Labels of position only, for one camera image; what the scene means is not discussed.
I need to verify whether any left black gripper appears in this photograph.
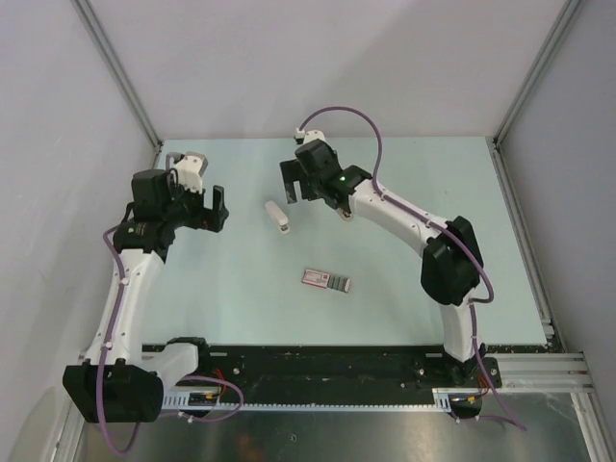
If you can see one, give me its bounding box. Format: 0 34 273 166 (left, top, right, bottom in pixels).
162 172 227 232

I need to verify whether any white stapler top cover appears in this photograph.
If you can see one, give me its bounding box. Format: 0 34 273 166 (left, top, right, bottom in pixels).
265 200 290 234

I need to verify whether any red white staple box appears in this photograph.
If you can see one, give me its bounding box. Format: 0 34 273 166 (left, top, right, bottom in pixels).
301 269 351 293

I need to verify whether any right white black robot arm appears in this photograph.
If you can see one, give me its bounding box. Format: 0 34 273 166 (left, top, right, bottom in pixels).
280 140 483 386

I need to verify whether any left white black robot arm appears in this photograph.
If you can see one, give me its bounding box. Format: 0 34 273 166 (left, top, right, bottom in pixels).
63 165 229 424

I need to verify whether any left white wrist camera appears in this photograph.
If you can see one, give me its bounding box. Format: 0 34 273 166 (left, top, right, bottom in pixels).
172 151 208 193

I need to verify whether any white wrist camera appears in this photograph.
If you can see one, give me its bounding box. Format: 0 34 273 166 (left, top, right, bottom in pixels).
172 151 208 193
294 128 326 145

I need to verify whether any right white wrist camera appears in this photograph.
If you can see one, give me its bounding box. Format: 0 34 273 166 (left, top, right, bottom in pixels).
294 128 326 145

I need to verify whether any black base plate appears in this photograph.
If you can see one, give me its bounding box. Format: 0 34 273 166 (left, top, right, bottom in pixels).
158 344 502 405

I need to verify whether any grey slotted cable duct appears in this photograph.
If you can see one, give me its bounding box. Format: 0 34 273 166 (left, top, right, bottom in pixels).
161 388 456 413

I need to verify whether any left aluminium corner post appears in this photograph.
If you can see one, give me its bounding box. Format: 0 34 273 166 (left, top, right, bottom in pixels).
70 0 161 148

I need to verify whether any aluminium corner post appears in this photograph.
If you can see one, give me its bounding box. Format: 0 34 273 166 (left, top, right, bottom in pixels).
70 0 161 148
492 0 586 147

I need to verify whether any aluminium frame rail front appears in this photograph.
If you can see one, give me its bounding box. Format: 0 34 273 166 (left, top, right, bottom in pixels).
71 352 591 391

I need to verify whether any right aluminium corner post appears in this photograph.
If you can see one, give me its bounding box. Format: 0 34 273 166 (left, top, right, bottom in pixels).
492 0 586 147

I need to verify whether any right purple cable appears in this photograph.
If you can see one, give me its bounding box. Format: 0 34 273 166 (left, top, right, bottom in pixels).
297 105 528 432

